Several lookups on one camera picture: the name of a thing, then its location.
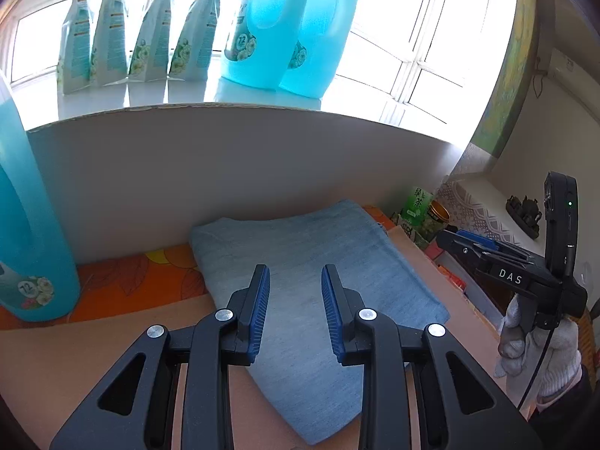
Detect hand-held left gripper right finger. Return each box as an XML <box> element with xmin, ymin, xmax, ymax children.
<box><xmin>321</xmin><ymin>264</ymin><xmax>540</xmax><ymax>450</ymax></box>

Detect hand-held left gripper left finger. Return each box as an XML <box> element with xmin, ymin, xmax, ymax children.
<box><xmin>49</xmin><ymin>264</ymin><xmax>271</xmax><ymax>450</ymax></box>

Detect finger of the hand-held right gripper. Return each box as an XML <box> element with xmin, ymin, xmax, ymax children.
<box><xmin>438</xmin><ymin>231</ymin><xmax>533</xmax><ymax>270</ymax></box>
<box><xmin>457</xmin><ymin>229</ymin><xmax>528</xmax><ymax>256</ymax></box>

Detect blue denim pants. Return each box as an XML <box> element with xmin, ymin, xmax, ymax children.
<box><xmin>189</xmin><ymin>199</ymin><xmax>449</xmax><ymax>446</ymax></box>

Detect person's right forearm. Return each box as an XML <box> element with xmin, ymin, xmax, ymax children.
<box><xmin>527</xmin><ymin>363</ymin><xmax>600</xmax><ymax>450</ymax></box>

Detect person's right hand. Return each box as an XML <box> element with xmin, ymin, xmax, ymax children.
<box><xmin>494</xmin><ymin>294</ymin><xmax>583</xmax><ymax>400</ymax></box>

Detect white lace cloth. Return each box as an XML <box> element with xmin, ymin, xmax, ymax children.
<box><xmin>437</xmin><ymin>177</ymin><xmax>517</xmax><ymax>245</ymax></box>

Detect gold round tin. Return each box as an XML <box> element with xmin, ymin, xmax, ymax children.
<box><xmin>424</xmin><ymin>199</ymin><xmax>452</xmax><ymax>231</ymax></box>

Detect dark teapot ornament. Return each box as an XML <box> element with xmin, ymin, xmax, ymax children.
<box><xmin>504</xmin><ymin>193</ymin><xmax>545</xmax><ymax>238</ymax></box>

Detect orange floral tablecloth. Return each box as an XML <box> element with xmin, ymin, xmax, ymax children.
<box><xmin>0</xmin><ymin>204</ymin><xmax>400</xmax><ymax>330</ymax></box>

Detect beige towel mat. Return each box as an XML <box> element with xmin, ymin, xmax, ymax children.
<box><xmin>0</xmin><ymin>222</ymin><xmax>503</xmax><ymax>450</ymax></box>

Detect white air conditioner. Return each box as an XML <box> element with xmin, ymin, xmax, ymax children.
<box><xmin>545</xmin><ymin>48</ymin><xmax>600</xmax><ymax>105</ymax></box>

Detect blue detergent bottle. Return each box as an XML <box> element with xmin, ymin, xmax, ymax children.
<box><xmin>279</xmin><ymin>0</ymin><xmax>362</xmax><ymax>100</ymax></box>
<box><xmin>219</xmin><ymin>0</ymin><xmax>316</xmax><ymax>91</ymax></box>
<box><xmin>0</xmin><ymin>70</ymin><xmax>82</xmax><ymax>323</ymax></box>

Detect black cable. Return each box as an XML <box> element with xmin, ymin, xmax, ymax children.
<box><xmin>517</xmin><ymin>327</ymin><xmax>553</xmax><ymax>414</ymax></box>

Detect yellow green wall poster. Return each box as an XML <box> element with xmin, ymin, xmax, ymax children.
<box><xmin>470</xmin><ymin>0</ymin><xmax>538</xmax><ymax>159</ymax></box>

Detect white window frame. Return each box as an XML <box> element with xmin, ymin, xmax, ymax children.
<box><xmin>0</xmin><ymin>0</ymin><xmax>498</xmax><ymax>128</ymax></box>

